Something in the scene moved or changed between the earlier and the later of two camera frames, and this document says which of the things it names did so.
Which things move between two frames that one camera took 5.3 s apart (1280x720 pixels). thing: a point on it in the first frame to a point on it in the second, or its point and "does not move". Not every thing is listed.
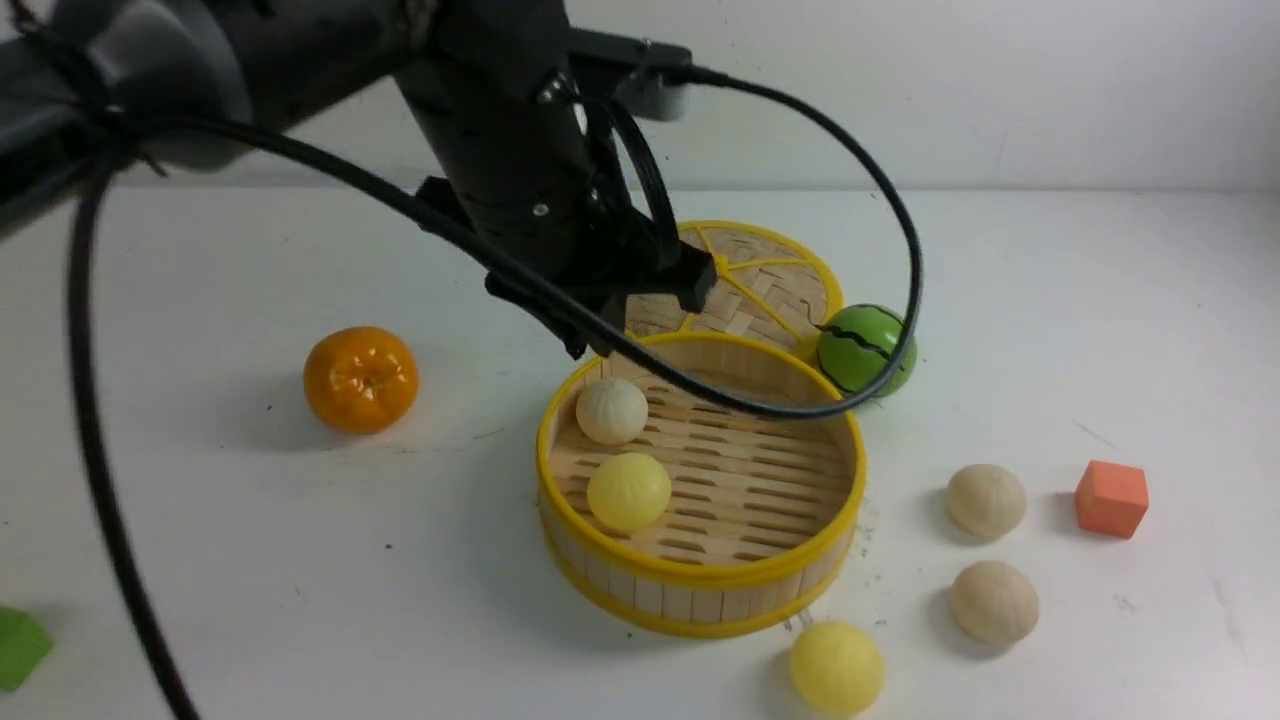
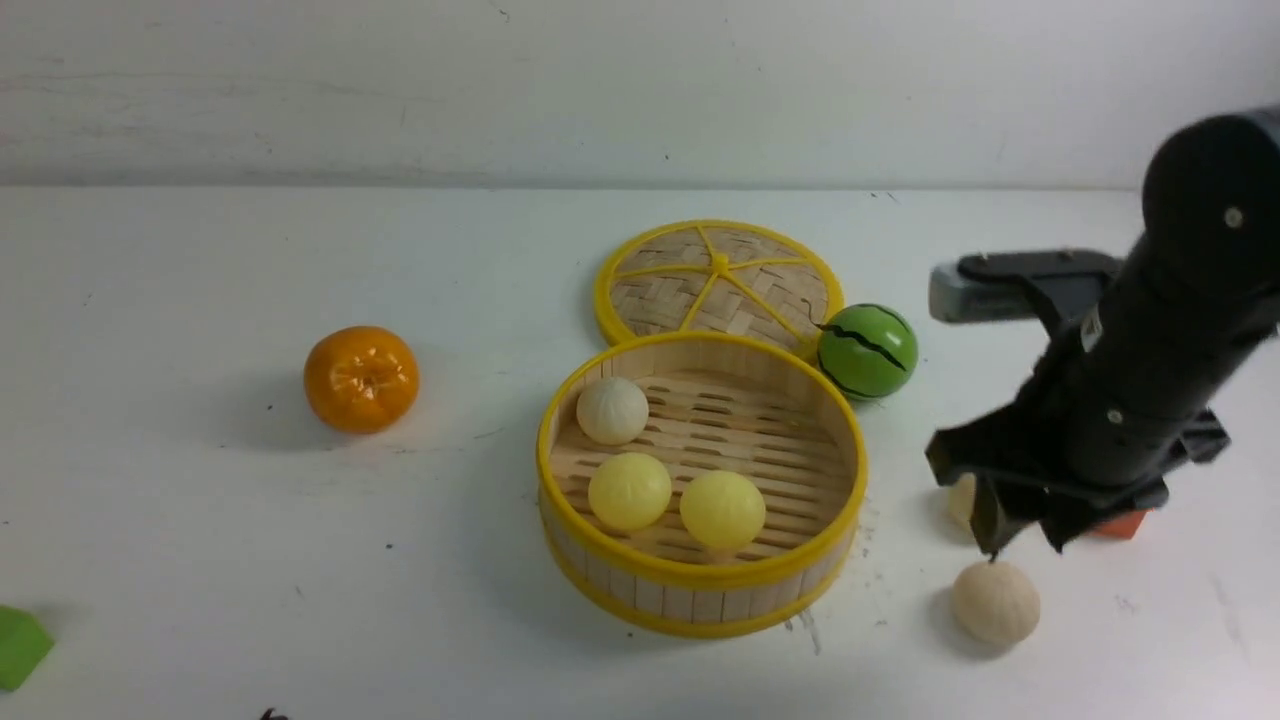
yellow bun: (836, 667) to (721, 510)
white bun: (612, 411) does not move
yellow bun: (629, 491) does not move
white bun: (994, 602) does not move
